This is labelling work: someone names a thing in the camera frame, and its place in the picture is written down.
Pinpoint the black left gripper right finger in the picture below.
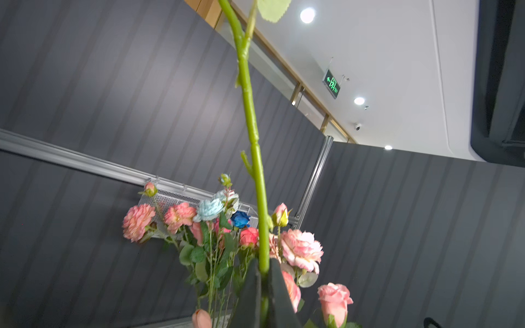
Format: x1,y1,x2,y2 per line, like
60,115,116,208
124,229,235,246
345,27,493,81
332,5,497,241
267,269,301,328

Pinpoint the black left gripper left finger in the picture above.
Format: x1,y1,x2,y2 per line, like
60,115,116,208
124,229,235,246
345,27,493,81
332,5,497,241
229,262,262,328

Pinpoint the pink tulip bud stem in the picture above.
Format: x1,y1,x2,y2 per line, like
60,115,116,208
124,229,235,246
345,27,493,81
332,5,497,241
192,309,213,328

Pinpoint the blue artificial rose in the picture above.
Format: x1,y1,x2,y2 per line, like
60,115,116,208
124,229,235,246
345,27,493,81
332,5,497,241
231,210,250,229

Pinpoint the pink carnation stem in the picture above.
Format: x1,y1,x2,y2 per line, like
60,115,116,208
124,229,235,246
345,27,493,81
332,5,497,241
122,180,200,286

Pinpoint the white cream rose stem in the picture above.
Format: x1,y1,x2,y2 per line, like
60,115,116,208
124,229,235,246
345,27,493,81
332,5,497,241
219,1,291,277

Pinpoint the pale blue rose stem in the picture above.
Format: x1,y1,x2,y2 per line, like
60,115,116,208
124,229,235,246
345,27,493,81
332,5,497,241
191,199,224,312

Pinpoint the green exit sign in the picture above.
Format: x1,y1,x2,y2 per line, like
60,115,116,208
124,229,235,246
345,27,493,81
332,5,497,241
323,69,340,99

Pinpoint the white wire mesh basket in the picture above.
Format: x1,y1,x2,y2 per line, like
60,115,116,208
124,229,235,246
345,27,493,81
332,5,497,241
137,177,260,241

